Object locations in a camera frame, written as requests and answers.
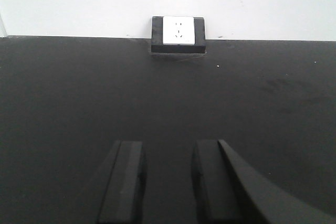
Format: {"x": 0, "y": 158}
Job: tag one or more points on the white wall socket plate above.
{"x": 178, "y": 30}

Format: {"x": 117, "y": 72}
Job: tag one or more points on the black socket box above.
{"x": 157, "y": 45}

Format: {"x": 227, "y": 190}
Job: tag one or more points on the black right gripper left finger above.
{"x": 123, "y": 198}

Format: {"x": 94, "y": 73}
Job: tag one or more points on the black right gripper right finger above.
{"x": 229, "y": 190}

